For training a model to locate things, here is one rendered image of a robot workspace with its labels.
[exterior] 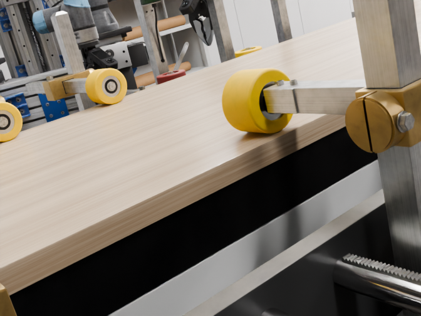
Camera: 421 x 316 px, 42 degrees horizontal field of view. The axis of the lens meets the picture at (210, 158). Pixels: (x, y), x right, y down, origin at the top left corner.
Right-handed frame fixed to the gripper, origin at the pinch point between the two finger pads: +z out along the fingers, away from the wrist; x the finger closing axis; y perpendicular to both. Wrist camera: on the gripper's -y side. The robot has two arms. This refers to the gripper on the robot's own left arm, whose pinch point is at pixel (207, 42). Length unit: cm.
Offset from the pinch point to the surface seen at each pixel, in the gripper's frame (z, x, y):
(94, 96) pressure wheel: 1, -10, -65
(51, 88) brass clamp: -2, 10, -58
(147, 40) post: -6.3, 1.4, -27.4
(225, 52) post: 3.8, -8.8, -4.5
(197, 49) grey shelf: 28, 172, 242
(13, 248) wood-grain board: 3, -56, -124
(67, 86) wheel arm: -1, 7, -56
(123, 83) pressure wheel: 0, -15, -59
